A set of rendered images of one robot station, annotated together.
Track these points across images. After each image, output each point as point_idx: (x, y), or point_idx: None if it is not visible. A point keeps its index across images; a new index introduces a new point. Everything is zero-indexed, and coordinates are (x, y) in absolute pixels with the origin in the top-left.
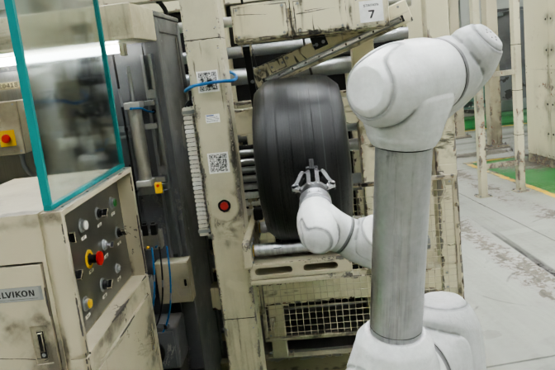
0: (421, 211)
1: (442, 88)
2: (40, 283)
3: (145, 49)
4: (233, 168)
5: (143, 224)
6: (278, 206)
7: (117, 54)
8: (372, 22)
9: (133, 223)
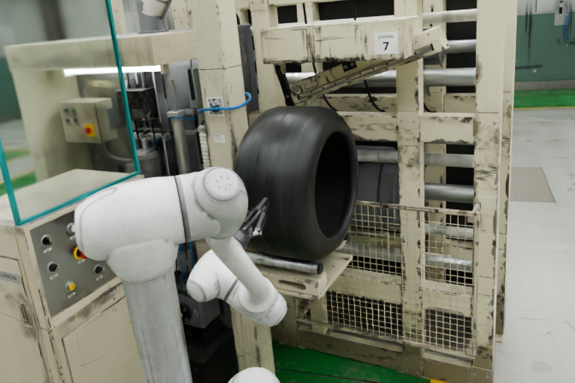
0: (152, 326)
1: (139, 238)
2: (19, 273)
3: (192, 64)
4: None
5: None
6: None
7: (173, 66)
8: (387, 55)
9: None
